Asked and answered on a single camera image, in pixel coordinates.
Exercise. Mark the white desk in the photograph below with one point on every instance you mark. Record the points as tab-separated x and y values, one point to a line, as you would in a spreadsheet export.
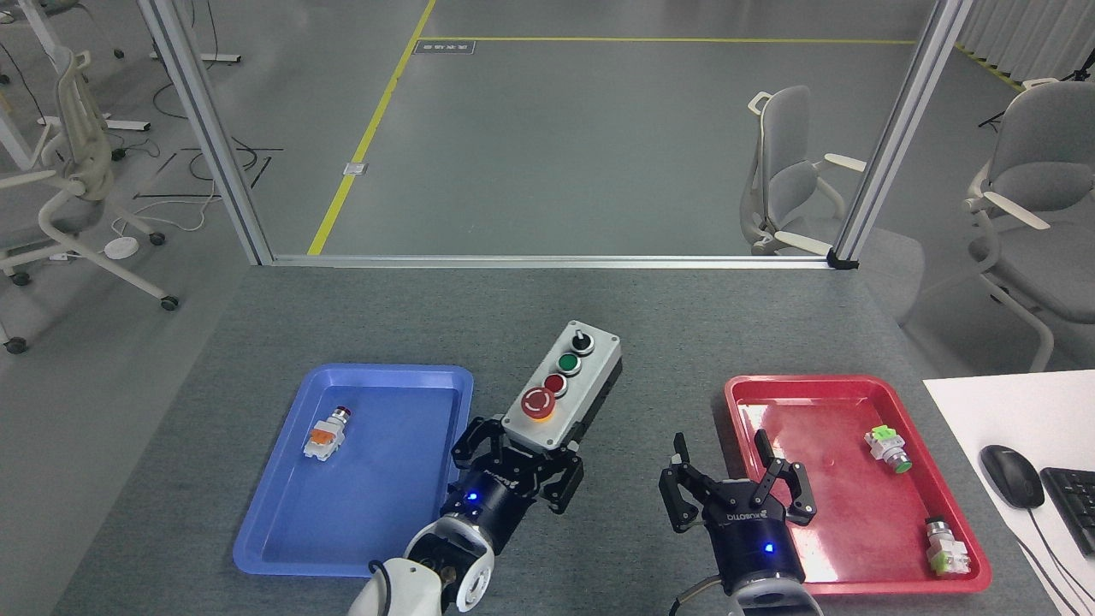
992	411

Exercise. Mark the silver floor socket plate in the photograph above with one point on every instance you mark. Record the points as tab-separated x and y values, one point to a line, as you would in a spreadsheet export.
356	168

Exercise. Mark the black post corner bracket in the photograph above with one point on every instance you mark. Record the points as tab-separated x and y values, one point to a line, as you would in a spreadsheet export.
843	261

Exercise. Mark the white round floor disc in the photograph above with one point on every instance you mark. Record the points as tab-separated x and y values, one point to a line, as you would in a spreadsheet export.
121	247

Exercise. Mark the grey control box with buttons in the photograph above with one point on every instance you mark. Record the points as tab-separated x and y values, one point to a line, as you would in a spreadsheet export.
560	385

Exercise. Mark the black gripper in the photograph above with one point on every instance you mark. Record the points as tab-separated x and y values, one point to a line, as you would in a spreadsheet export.
753	539
496	496

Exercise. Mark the white mesh office chair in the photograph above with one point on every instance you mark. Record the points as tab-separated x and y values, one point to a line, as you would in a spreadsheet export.
73	171

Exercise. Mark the blue plastic tray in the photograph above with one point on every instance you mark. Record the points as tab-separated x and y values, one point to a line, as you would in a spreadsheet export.
359	513

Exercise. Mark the black keyboard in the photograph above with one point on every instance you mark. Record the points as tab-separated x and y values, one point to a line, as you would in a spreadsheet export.
1074	509

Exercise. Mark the black computer mouse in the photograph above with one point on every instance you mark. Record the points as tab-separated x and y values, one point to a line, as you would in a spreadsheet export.
1012	476

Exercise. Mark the silver push button green block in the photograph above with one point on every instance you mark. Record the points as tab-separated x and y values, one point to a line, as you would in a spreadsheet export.
945	547

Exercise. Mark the green push button white block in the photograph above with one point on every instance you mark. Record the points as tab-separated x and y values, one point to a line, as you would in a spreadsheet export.
887	448

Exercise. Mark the red push button orange block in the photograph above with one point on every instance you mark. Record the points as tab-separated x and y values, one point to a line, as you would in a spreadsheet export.
323	438

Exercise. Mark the silver aluminium post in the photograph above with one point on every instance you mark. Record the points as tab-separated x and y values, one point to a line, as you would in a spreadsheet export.
205	128
902	128

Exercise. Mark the silver aluminium rail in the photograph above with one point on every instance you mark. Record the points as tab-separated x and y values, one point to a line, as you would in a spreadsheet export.
547	261

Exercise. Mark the grey office chair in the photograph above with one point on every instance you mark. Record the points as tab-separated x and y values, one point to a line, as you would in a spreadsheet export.
783	171
1039	162

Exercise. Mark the red plastic tray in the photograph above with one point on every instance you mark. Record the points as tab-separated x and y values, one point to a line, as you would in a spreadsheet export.
847	522

